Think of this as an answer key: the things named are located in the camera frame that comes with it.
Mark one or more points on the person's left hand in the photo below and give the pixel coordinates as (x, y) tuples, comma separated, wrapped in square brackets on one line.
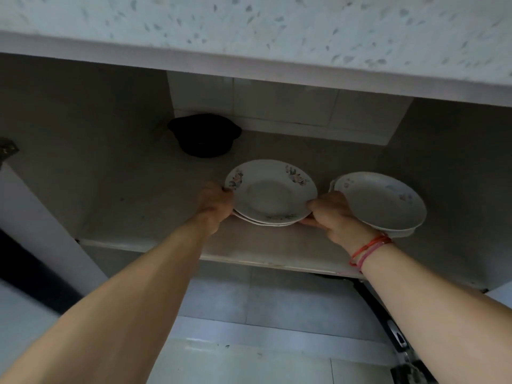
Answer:
[(214, 205)]

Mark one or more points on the person's right hand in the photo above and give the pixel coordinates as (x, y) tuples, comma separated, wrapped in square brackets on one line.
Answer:
[(336, 215)]

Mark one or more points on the white plate blue print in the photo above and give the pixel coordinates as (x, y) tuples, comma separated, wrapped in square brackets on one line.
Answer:
[(400, 234)]

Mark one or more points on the person's right forearm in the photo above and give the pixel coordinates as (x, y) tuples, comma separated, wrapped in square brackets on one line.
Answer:
[(440, 315)]

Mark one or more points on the person's left forearm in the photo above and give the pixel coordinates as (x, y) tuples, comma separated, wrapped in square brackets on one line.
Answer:
[(120, 315)]

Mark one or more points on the beige cabinet shelf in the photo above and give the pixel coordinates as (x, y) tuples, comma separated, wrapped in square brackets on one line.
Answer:
[(160, 219)]

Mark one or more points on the white speckled countertop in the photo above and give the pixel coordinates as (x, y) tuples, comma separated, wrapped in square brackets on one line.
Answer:
[(240, 19)]

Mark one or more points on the black lidded pot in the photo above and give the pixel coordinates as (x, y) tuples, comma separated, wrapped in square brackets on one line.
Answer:
[(204, 135)]

